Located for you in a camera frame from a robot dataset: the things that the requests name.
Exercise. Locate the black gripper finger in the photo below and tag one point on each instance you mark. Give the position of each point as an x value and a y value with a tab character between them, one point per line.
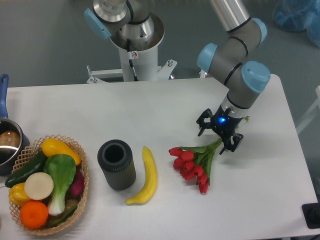
205	121
231	143

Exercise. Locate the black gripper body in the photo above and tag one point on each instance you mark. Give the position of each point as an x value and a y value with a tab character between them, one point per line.
223	124

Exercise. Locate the red tulip bouquet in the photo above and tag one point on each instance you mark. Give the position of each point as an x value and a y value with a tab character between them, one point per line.
195	163

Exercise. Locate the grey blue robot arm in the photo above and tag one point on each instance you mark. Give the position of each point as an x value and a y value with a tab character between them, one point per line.
245	80

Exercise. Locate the yellow banana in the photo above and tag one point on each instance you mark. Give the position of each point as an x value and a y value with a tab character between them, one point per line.
151	180

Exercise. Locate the dark grey ribbed vase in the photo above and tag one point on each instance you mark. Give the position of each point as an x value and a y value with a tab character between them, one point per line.
115	158

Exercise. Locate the black device at edge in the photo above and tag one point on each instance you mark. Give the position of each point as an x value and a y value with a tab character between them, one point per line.
311	212

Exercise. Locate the blue plastic bag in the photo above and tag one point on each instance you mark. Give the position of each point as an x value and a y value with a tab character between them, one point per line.
299	16

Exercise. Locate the purple red sweet potato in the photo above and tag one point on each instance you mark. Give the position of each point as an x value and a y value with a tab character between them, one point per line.
77	187

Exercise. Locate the green bok choy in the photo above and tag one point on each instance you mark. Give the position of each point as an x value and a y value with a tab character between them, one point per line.
62	170

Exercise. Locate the yellow squash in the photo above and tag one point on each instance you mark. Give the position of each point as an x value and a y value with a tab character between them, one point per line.
52	146

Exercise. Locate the woven wicker basket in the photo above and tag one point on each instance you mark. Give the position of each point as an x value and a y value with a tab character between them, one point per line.
71	202

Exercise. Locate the green chili pepper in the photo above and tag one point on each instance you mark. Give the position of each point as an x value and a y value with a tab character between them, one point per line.
62	218

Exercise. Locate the dark green cucumber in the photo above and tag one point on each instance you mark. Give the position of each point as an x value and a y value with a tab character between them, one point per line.
35	165

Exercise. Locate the cream round slice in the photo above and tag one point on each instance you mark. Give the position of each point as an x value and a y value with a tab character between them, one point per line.
38	186

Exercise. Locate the orange fruit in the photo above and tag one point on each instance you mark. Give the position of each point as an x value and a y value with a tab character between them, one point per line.
33	214

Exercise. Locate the yellow bell pepper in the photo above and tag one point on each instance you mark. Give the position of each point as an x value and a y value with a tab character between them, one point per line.
17	195

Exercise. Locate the white frame at right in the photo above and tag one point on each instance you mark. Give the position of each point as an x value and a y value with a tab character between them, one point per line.
310	113

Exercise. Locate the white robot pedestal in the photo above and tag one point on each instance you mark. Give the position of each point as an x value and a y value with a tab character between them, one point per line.
137	45

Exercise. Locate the blue handled saucepan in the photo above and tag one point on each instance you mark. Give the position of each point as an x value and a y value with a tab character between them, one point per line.
12	138

